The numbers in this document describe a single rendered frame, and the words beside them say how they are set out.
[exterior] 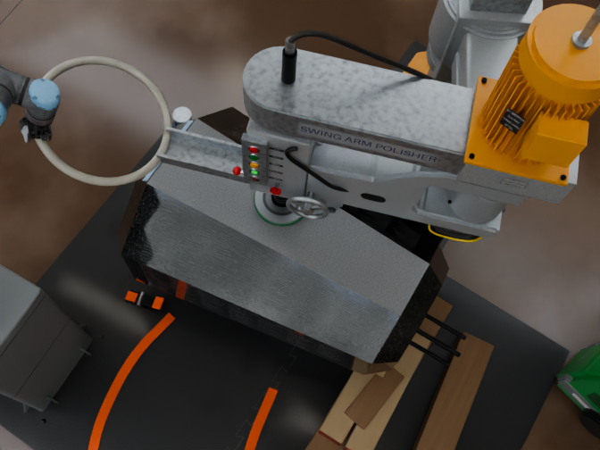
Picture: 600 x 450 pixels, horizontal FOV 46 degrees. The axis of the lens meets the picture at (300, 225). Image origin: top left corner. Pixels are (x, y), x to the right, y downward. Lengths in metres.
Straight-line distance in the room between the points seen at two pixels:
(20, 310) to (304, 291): 1.06
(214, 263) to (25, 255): 1.29
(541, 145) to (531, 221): 2.19
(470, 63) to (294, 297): 1.09
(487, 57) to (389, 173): 0.54
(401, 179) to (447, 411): 1.52
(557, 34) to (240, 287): 1.63
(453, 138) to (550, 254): 2.01
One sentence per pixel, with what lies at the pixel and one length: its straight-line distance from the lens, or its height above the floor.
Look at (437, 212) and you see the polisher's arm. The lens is 2.37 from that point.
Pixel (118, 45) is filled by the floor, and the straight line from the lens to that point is 4.31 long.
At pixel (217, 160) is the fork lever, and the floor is 1.12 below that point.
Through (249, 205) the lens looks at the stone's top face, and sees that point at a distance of 2.77.
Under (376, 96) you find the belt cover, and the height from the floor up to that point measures 1.74.
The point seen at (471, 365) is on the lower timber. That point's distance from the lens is 3.48.
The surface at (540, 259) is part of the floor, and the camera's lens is 3.88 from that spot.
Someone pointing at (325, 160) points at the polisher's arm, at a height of 1.43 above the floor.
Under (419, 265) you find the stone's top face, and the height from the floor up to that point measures 0.87.
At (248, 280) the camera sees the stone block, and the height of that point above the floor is 0.74.
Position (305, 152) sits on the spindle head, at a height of 1.54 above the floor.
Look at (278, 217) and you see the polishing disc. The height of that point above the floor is 0.92.
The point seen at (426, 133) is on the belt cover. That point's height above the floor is 1.74.
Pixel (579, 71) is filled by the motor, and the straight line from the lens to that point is 1.68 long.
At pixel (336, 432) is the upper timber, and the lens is 3.19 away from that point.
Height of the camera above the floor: 3.41
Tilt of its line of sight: 68 degrees down
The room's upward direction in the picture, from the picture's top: 7 degrees clockwise
